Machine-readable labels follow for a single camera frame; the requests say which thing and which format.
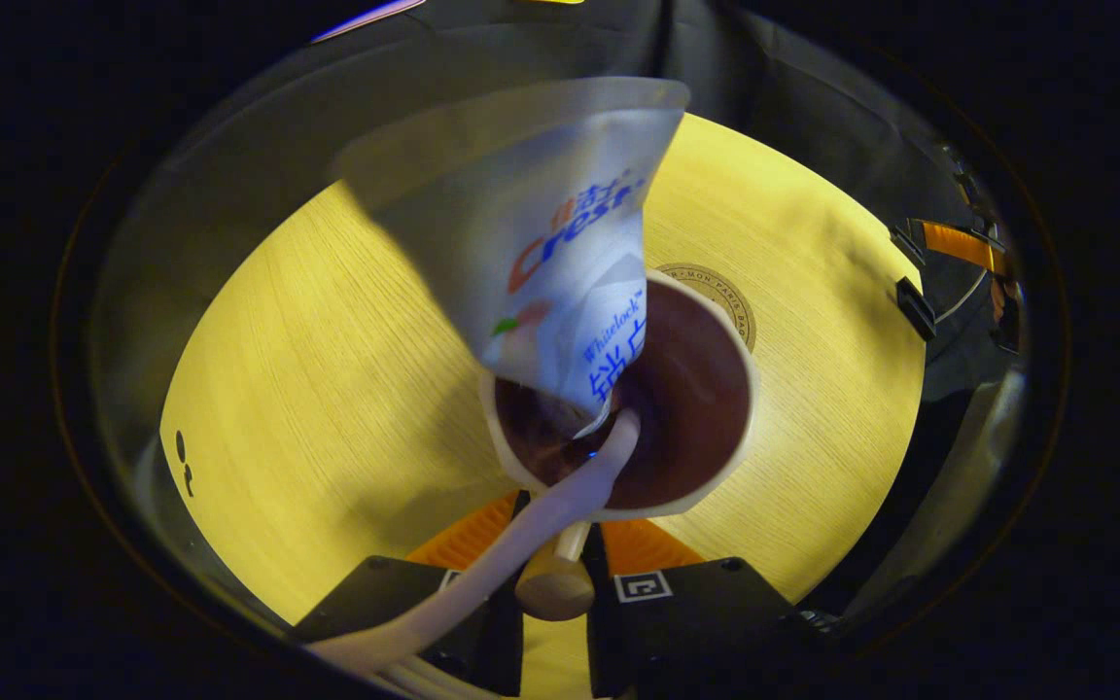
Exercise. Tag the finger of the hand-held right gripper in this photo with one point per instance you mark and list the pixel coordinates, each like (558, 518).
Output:
(915, 309)
(959, 243)

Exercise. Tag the white toothbrush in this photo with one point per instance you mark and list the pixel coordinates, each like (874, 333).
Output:
(521, 540)

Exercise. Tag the white toothpaste tube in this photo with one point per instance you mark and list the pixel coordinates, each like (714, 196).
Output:
(521, 214)

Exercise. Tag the round brown coaster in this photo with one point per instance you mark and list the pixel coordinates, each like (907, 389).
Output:
(727, 297)

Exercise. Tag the wooden desktop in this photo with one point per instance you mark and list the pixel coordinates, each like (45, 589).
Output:
(327, 389)

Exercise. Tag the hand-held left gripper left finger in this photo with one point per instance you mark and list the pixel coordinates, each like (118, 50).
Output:
(375, 593)

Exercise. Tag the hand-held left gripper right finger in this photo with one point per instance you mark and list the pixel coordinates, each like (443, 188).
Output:
(716, 622)

